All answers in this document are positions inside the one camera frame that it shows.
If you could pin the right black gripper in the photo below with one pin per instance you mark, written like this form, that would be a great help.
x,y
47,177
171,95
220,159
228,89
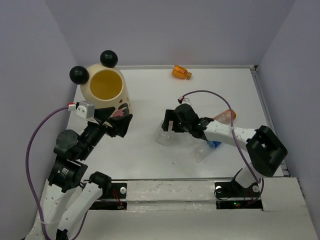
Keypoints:
x,y
170,114

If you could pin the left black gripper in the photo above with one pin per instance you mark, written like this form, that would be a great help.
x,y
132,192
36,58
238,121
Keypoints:
x,y
121,123

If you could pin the clear plastic bottle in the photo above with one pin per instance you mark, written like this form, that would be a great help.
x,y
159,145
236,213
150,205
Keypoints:
x,y
165,138

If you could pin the small orange juice bottle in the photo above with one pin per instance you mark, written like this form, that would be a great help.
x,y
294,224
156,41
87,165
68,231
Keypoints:
x,y
181,73

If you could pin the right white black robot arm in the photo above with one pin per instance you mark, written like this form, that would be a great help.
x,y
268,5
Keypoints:
x,y
265,150

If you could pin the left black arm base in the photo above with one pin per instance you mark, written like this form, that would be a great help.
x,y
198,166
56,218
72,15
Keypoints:
x,y
114,200

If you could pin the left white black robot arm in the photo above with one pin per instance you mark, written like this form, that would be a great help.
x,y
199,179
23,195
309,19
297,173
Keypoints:
x,y
64,204

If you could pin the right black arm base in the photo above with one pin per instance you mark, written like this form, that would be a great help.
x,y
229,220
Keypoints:
x,y
230,195

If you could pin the cream panda-ear waste bin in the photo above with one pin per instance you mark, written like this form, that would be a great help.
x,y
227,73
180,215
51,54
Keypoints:
x,y
103,85

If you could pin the clear bottle blue label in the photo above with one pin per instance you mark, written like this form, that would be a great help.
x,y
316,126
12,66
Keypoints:
x,y
204,149

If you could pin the long orange capped bottle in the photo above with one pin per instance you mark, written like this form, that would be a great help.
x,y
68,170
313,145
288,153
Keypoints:
x,y
225,117

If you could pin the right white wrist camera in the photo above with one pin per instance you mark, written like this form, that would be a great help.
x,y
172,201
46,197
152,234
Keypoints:
x,y
184,100

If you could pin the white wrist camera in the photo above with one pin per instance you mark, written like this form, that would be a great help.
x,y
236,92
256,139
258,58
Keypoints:
x,y
85,110
184,100

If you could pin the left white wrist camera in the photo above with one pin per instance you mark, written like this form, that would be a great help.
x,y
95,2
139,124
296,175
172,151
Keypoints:
x,y
85,110

